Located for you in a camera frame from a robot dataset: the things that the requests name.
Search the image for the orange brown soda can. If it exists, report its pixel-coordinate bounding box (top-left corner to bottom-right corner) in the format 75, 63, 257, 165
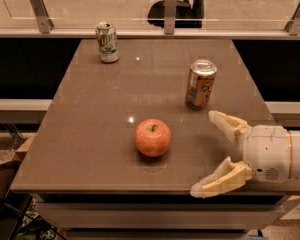
185, 59, 217, 109

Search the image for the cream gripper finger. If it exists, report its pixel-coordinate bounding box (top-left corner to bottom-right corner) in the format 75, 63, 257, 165
190, 157, 253, 198
208, 110, 251, 143

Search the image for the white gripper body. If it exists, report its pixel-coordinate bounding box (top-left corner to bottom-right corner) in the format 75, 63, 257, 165
242, 125, 291, 183

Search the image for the green 7up can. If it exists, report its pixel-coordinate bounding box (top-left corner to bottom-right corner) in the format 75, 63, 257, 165
96, 22, 119, 63

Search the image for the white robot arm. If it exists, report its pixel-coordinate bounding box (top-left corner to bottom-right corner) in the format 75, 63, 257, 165
190, 110, 300, 198

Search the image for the black office chair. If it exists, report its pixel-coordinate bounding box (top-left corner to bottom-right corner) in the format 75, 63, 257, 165
148, 0, 205, 28

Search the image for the left metal glass bracket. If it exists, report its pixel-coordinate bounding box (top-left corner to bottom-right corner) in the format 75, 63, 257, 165
29, 0, 54, 34

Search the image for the grey drawer cabinet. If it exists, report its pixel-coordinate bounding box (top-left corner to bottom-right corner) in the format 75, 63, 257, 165
36, 194, 285, 234

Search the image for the red apple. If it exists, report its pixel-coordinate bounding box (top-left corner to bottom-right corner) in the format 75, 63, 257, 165
134, 119, 171, 158

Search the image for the middle metal glass bracket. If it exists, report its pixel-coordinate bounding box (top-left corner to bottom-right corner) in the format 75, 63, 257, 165
164, 0, 177, 35

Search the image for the glass partition panel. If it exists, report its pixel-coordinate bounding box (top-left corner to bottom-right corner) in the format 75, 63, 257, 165
0, 0, 300, 30

